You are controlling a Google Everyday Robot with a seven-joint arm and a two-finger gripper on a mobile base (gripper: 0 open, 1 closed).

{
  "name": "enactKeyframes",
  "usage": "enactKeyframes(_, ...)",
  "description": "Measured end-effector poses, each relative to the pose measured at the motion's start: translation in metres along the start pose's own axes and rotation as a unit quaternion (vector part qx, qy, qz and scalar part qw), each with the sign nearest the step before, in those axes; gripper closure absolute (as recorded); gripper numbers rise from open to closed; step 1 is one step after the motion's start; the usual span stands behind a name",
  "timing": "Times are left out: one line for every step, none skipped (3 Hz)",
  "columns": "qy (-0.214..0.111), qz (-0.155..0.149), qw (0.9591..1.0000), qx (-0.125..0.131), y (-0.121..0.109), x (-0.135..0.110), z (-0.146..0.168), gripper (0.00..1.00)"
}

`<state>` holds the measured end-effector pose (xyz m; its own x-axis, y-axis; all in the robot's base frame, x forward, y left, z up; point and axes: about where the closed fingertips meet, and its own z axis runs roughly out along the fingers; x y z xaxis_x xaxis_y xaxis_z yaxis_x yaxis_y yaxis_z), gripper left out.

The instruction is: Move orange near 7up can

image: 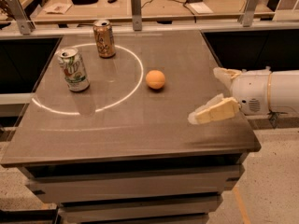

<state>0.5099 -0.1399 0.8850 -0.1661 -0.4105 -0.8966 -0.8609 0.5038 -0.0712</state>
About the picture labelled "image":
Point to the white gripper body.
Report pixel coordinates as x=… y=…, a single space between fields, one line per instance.
x=251 y=90

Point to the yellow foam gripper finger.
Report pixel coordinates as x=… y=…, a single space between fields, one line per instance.
x=218 y=108
x=226 y=76

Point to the orange fruit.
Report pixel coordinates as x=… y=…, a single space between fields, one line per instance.
x=155 y=79

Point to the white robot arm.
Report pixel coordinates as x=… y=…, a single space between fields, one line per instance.
x=283 y=92

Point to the brown soda can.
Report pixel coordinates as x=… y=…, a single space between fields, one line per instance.
x=104 y=38

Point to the white green 7up can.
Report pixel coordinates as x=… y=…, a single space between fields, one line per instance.
x=71 y=62

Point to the white paper sheet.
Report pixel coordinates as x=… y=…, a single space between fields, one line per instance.
x=201 y=8

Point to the grey drawer cabinet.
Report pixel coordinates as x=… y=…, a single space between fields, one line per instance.
x=123 y=153

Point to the small black device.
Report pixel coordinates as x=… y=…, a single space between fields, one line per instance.
x=111 y=1

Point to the black object on desk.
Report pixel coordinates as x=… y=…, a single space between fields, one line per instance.
x=84 y=2

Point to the brown paper packet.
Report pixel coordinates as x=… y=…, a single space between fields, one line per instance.
x=57 y=8

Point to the right metal bracket post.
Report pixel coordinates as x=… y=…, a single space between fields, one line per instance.
x=246 y=19

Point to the metal bracket post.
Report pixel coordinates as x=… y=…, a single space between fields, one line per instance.
x=24 y=23
x=136 y=14
x=246 y=19

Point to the middle metal bracket post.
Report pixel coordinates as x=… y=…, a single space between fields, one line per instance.
x=136 y=14

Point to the left metal bracket post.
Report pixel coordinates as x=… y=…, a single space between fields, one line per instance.
x=24 y=23

